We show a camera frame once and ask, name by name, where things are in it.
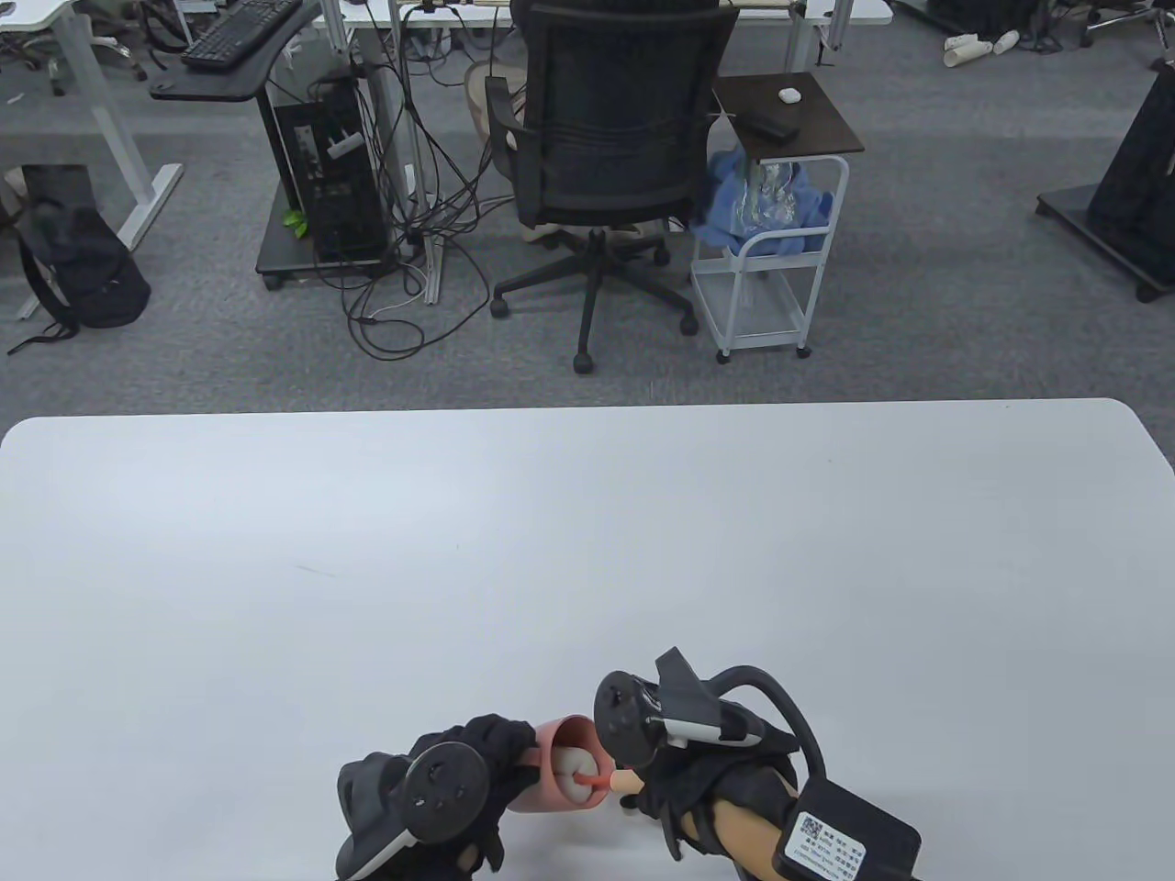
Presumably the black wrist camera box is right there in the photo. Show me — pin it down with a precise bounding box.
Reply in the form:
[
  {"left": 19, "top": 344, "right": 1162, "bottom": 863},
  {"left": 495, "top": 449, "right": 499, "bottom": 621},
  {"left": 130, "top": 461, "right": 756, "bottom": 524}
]
[{"left": 769, "top": 778, "right": 923, "bottom": 881}]

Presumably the black wheeled computer platform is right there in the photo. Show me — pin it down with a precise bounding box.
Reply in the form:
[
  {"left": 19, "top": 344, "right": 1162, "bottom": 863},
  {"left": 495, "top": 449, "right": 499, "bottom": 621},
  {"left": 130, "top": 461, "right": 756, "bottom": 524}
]
[{"left": 255, "top": 179, "right": 400, "bottom": 292}]

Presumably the clear plastic bag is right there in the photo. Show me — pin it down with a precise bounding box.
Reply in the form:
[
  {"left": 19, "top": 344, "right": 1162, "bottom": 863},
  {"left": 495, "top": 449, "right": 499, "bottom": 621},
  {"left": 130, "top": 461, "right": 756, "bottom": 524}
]
[{"left": 748, "top": 161, "right": 809, "bottom": 230}]

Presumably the tangle of black cables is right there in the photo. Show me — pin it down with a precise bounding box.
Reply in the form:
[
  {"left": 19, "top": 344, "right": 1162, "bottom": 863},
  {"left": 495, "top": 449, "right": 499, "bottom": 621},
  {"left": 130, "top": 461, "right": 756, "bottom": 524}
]
[{"left": 312, "top": 0, "right": 524, "bottom": 361}]

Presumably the black curved desk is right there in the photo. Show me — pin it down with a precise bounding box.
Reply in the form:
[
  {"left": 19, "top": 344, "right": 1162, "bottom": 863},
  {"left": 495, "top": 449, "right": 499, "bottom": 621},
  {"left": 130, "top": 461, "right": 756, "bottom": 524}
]
[{"left": 150, "top": 0, "right": 324, "bottom": 102}]

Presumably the white sponge cup brush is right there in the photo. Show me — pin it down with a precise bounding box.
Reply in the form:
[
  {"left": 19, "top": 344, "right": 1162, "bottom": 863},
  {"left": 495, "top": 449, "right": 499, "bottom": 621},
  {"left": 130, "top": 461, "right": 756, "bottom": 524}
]
[{"left": 554, "top": 746, "right": 645, "bottom": 806}]

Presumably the white cart with dark top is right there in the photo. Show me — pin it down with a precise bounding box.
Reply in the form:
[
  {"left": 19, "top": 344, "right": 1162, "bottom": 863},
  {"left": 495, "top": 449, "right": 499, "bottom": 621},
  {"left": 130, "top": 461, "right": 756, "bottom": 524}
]
[{"left": 690, "top": 72, "right": 867, "bottom": 363}]

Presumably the blue garment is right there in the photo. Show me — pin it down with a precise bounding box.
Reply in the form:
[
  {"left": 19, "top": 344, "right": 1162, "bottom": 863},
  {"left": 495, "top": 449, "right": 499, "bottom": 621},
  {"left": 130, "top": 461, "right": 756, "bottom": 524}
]
[{"left": 690, "top": 147, "right": 834, "bottom": 260}]

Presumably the person's left hand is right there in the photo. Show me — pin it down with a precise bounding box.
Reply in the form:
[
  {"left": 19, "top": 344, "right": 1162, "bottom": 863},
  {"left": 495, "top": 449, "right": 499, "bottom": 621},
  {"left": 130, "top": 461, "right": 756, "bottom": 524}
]
[{"left": 404, "top": 714, "right": 543, "bottom": 877}]

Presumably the black mesh office chair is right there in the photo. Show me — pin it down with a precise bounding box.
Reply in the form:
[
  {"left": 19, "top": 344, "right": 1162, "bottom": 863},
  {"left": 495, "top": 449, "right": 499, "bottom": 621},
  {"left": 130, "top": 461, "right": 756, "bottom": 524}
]
[{"left": 484, "top": 0, "right": 743, "bottom": 375}]

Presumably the grey office chair base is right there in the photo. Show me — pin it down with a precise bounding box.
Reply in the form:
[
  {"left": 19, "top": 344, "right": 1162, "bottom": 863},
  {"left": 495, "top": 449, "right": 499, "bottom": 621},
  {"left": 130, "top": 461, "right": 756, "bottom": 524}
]
[{"left": 1079, "top": 0, "right": 1175, "bottom": 49}]

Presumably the black stand on wheeled base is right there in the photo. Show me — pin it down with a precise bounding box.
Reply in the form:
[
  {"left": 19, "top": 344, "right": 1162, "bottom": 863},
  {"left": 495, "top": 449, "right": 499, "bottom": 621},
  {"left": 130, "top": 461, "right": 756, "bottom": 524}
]
[{"left": 1035, "top": 57, "right": 1175, "bottom": 304}]

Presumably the black keyboard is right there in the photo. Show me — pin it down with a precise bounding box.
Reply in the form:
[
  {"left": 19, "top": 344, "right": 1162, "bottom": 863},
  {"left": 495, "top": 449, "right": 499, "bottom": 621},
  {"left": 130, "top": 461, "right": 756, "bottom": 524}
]
[{"left": 180, "top": 0, "right": 304, "bottom": 70}]

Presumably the white desk with T-foot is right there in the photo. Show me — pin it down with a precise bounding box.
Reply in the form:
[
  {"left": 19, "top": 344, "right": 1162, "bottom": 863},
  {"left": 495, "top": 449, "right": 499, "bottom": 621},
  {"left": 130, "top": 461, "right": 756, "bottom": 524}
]
[{"left": 0, "top": 0, "right": 185, "bottom": 320}]

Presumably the person's right hand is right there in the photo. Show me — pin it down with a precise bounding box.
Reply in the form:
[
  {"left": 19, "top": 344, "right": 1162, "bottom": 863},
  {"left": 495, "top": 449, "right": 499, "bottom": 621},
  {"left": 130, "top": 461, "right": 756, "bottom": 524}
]
[{"left": 620, "top": 725, "right": 801, "bottom": 862}]

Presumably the thick black camera cable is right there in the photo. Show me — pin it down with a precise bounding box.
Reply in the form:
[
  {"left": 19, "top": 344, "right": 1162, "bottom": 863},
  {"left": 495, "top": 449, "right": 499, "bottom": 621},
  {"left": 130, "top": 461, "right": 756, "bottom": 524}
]
[{"left": 707, "top": 665, "right": 824, "bottom": 783}]

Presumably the black computer tower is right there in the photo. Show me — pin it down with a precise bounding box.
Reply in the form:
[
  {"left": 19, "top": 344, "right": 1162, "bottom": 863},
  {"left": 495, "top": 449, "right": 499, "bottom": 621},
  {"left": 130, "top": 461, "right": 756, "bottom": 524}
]
[{"left": 274, "top": 87, "right": 388, "bottom": 262}]

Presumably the black backpack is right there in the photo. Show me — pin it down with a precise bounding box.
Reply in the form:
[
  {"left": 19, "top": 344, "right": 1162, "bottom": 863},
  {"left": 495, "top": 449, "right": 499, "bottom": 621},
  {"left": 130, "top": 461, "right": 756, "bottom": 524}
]
[{"left": 7, "top": 165, "right": 152, "bottom": 357}]

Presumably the pink water cup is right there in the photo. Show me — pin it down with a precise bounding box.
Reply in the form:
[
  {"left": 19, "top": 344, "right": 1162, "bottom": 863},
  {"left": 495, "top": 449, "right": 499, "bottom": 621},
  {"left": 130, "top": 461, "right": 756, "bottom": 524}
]
[{"left": 508, "top": 716, "right": 614, "bottom": 814}]

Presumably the person's right forearm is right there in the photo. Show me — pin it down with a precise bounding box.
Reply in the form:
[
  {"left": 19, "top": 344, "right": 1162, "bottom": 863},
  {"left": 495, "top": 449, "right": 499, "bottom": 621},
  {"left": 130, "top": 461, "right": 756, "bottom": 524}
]
[{"left": 679, "top": 766, "right": 809, "bottom": 877}]

